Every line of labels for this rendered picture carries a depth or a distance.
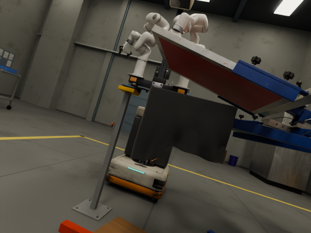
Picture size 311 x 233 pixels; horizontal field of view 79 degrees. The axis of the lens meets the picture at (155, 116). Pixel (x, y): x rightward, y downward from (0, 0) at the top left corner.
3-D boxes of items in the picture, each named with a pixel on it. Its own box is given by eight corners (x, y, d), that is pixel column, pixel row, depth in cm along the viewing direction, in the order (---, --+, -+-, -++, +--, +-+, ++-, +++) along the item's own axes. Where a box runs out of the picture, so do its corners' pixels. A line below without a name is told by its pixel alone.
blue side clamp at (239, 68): (232, 71, 91) (239, 58, 91) (229, 74, 96) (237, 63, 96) (293, 101, 84) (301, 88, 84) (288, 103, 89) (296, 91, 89)
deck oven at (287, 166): (314, 199, 534) (333, 122, 543) (265, 184, 555) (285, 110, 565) (283, 183, 701) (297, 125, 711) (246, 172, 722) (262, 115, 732)
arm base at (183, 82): (175, 88, 184) (179, 73, 185) (188, 92, 182) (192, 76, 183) (174, 84, 169) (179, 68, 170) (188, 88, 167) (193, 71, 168)
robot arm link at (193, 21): (193, 28, 153) (184, 34, 138) (179, 21, 155) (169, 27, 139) (197, 18, 147) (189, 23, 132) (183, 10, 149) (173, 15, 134)
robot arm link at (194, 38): (191, 26, 179) (211, 28, 172) (182, 66, 183) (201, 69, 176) (188, 20, 165) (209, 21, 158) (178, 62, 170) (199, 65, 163)
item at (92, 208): (71, 209, 134) (110, 81, 138) (88, 199, 155) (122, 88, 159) (98, 221, 129) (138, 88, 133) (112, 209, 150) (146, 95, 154)
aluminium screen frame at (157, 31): (151, 30, 103) (154, 24, 103) (166, 68, 160) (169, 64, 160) (295, 100, 85) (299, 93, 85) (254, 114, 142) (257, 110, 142)
